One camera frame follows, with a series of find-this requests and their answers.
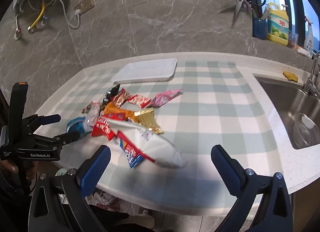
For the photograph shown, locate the clear white snack packet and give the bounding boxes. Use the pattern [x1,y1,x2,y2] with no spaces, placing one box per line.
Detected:
[82,101,100,125]

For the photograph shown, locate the red chocolate ball packet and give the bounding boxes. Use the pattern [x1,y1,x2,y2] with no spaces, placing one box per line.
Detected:
[91,117,120,141]

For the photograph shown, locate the gold wall socket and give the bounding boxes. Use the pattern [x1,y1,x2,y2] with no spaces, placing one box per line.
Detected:
[74,0,96,14]

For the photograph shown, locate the small red snack packet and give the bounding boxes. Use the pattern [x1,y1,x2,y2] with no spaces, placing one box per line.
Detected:
[127,94,152,108]

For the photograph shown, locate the small black snack packet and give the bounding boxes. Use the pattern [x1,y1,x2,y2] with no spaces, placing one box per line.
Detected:
[104,84,121,103]

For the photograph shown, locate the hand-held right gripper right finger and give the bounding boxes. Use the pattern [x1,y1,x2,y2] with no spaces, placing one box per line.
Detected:
[211,144,294,232]

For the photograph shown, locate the person's left hand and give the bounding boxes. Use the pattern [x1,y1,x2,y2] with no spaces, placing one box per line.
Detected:
[0,158,35,185]

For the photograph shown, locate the green white checked tablecloth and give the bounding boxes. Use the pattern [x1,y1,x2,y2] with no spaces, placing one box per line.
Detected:
[34,58,279,220]

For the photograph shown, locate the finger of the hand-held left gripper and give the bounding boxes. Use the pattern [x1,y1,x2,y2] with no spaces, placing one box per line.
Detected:
[22,114,62,134]
[31,131,81,149]

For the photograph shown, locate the yellow sponge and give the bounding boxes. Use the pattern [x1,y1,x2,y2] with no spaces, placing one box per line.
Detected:
[283,71,299,83]

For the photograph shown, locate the blue white snack packet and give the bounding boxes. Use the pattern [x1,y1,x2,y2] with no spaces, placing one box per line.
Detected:
[66,117,94,138]

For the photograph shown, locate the red patterned candy packet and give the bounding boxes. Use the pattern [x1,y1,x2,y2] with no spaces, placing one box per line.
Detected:
[111,88,132,106]

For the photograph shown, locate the white spray bottle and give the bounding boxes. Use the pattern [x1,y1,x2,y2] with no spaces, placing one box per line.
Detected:
[303,16,319,56]

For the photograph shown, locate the stainless steel sink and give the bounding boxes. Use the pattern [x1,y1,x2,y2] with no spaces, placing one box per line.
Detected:
[252,73,320,150]

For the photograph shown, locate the clear glass bowl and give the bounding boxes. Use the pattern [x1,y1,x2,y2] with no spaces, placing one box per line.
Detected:
[291,113,320,149]

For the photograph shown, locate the chrome faucet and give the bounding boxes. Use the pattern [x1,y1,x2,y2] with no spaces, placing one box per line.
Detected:
[304,50,320,95]

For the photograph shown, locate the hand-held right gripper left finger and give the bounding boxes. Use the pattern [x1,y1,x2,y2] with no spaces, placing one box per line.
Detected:
[29,145,112,232]

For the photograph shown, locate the white plastic tray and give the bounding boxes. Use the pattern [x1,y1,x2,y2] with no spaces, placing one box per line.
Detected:
[111,58,178,84]

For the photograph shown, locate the white power cable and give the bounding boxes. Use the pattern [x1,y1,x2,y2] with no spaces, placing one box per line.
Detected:
[59,0,81,29]

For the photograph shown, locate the yellow hose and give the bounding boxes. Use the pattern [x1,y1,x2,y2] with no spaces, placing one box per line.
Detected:
[27,2,46,33]

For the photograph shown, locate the purple handled kitchen scissors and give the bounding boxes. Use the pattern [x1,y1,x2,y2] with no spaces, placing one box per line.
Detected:
[217,0,250,26]

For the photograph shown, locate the blue cup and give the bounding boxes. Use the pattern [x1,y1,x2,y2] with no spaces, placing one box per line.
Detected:
[252,17,268,40]

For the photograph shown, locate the crumpled printed cloth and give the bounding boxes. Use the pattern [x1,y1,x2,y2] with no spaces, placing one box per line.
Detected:
[85,189,120,209]

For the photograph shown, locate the yellow detergent bottle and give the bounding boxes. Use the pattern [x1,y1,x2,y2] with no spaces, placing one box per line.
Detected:
[261,2,290,46]

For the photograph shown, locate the large white snack bag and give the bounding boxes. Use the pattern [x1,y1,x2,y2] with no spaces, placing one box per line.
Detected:
[101,120,188,170]

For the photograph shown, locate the blue orange snack packet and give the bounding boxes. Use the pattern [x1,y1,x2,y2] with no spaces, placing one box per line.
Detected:
[117,130,155,170]

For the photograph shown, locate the pink snack packet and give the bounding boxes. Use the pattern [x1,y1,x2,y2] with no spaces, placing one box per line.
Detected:
[150,88,183,108]

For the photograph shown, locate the gold foil snack packet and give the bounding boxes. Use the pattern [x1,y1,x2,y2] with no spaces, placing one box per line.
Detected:
[125,108,164,135]

